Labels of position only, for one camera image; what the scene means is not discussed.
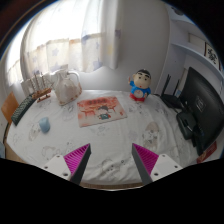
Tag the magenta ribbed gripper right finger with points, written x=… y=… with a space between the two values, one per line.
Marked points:
x=152 y=167

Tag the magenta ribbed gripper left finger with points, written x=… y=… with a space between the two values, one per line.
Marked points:
x=70 y=167

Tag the light blue computer mouse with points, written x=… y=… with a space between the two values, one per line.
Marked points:
x=44 y=124

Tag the red cartoon mouse pad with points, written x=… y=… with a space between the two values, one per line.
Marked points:
x=99 y=110

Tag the red booklet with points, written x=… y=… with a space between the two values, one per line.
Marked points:
x=207 y=153

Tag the white printed tablecloth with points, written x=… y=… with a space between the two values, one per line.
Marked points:
x=150 y=124

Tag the black wifi router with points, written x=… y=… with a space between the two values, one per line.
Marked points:
x=170 y=100

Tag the black keyboard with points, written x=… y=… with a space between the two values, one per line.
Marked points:
x=22 y=109

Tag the cartoon boy figurine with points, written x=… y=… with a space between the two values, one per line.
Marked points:
x=140 y=85

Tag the wooden ship model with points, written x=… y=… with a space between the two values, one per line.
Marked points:
x=41 y=90

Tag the black computer monitor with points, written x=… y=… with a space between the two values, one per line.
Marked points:
x=202 y=115

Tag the orange wooden chair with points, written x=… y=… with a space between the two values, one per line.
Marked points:
x=9 y=106

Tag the framed calligraphy picture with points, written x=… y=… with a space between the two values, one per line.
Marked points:
x=211 y=55

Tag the white star-pattern curtain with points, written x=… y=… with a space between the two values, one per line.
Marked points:
x=83 y=35

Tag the white wall shelf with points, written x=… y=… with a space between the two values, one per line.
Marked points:
x=186 y=48

